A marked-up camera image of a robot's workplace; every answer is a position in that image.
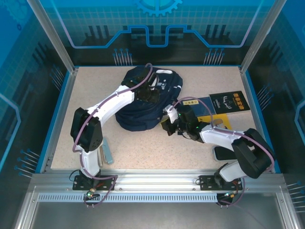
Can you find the navy blue backpack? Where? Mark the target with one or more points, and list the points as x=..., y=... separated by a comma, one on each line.
x=143, y=117

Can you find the black book gold print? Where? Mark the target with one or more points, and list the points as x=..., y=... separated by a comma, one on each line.
x=231, y=102

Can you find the black smartphone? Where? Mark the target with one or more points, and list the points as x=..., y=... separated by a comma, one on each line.
x=221, y=153

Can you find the grey-blue pen case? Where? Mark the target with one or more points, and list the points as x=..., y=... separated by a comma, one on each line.
x=110, y=156

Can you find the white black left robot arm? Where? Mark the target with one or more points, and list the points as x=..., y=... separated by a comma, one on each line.
x=114, y=102

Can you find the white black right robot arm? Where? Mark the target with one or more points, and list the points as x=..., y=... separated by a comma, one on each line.
x=221, y=138

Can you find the connector with green light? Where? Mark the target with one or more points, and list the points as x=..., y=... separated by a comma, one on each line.
x=230, y=194
x=90, y=192

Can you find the steel bottom tray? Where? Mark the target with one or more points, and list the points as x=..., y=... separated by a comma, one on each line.
x=152, y=217

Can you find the blue printed back panel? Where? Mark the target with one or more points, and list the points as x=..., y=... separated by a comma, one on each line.
x=95, y=14

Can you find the blue printed side panel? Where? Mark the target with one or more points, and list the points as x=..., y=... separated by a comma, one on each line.
x=286, y=71
x=19, y=71

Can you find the aluminium front rail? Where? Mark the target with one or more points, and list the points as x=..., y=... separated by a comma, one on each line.
x=155, y=181

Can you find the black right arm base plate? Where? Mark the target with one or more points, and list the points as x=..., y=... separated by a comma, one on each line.
x=205, y=182

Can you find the aluminium frame post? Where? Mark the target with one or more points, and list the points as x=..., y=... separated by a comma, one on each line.
x=255, y=40
x=57, y=40

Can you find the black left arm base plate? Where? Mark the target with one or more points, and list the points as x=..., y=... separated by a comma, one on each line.
x=76, y=186

